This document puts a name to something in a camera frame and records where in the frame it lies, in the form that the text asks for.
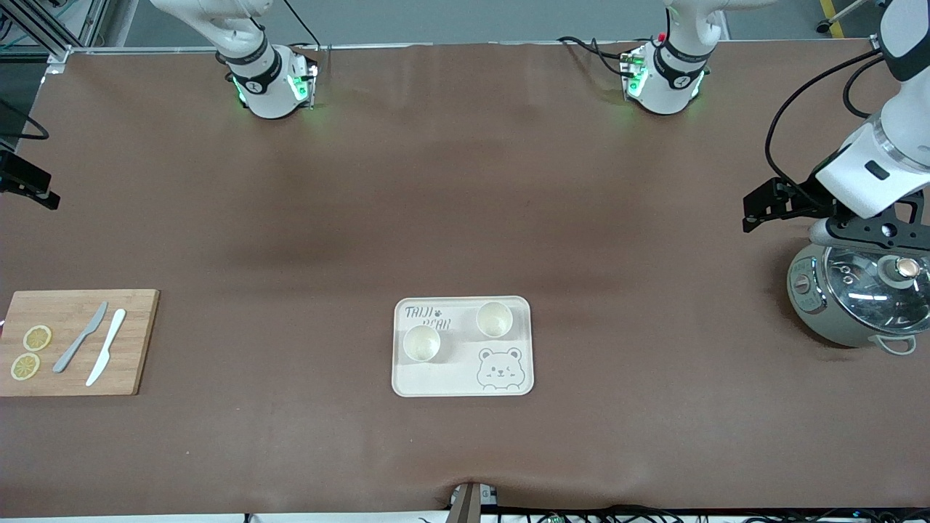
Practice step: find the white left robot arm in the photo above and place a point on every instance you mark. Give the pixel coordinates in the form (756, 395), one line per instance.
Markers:
(665, 91)

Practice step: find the white plastic knife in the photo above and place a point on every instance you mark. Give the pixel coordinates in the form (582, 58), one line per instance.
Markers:
(109, 343)

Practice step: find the white plastic cup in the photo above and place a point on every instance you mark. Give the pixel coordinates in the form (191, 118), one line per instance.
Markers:
(421, 343)
(494, 319)

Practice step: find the grey plastic knife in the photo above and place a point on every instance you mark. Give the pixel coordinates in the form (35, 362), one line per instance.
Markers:
(78, 340)

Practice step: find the aluminium frame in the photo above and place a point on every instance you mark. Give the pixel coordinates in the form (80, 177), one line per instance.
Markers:
(33, 25)

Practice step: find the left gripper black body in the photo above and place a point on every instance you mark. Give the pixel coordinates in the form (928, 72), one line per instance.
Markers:
(805, 198)

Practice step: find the black caster wheel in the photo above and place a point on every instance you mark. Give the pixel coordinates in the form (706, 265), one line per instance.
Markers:
(822, 27)

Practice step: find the white tray with bear print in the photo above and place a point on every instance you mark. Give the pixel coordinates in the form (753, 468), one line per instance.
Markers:
(450, 379)

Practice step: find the lemon slice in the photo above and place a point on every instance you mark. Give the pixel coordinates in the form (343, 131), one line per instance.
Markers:
(25, 366)
(37, 338)

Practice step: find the grey cooking pot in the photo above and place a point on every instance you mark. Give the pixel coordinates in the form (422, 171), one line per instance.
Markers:
(814, 305)

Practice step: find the bamboo cutting board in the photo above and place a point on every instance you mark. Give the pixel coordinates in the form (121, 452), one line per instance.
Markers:
(138, 341)

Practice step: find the grey clamp bracket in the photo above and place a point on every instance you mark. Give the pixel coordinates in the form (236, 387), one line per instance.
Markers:
(468, 505)

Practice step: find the brown table mat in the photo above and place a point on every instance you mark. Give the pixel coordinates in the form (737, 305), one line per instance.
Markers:
(465, 218)

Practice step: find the glass pot lid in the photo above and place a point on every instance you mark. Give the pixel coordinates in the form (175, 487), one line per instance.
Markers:
(872, 290)

